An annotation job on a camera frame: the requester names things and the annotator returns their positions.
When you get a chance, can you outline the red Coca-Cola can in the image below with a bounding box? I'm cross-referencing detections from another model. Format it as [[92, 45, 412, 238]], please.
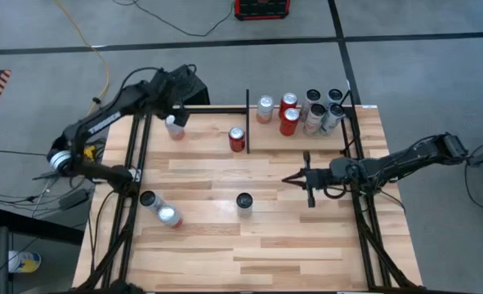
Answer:
[[279, 107, 301, 137], [280, 92, 299, 112], [228, 125, 247, 154]]

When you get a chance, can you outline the black power brick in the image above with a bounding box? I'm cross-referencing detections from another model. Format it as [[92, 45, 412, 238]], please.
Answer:
[[58, 188, 89, 212]]

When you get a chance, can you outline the yellow extension cable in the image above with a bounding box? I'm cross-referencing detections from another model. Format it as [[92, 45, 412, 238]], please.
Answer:
[[55, 0, 111, 119]]

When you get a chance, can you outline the black aluminium rig frame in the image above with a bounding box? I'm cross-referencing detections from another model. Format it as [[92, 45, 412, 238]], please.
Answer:
[[75, 105, 420, 294]]

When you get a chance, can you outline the white and red soda can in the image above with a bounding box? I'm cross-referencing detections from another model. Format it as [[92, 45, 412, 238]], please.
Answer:
[[157, 205, 184, 229]]

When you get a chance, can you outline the black floor cable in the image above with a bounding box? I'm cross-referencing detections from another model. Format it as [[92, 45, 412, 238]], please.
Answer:
[[112, 0, 236, 38]]

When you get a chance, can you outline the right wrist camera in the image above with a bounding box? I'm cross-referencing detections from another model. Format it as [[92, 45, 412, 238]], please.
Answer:
[[315, 167, 333, 189]]

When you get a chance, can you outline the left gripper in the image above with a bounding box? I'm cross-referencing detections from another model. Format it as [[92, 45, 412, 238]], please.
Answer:
[[151, 81, 192, 127]]

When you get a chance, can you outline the clear bottle black cap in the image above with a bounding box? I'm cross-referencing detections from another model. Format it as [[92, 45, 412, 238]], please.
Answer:
[[139, 190, 164, 213]]

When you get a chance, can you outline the white yellow blue container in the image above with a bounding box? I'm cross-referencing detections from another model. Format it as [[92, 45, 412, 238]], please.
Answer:
[[7, 251, 42, 274]]

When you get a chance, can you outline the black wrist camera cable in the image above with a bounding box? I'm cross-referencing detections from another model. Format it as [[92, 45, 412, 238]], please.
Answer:
[[119, 64, 163, 97]]

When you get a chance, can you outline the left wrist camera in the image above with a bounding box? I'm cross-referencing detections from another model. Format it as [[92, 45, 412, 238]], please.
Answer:
[[165, 68, 194, 93]]

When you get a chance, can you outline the black power strip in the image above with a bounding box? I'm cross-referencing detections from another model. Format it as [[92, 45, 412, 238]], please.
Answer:
[[32, 169, 62, 181]]

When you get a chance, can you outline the red and black case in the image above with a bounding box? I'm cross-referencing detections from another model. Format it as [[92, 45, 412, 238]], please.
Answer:
[[233, 0, 292, 21]]

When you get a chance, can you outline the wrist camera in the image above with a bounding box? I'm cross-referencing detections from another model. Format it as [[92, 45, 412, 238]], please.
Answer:
[[315, 167, 333, 189], [165, 68, 194, 93]]

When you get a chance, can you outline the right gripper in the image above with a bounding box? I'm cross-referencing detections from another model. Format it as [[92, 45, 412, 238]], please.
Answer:
[[281, 150, 334, 209]]

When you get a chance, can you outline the white and pink soda can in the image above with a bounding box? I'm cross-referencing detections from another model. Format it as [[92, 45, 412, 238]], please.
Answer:
[[164, 114, 186, 141], [255, 95, 275, 125]]

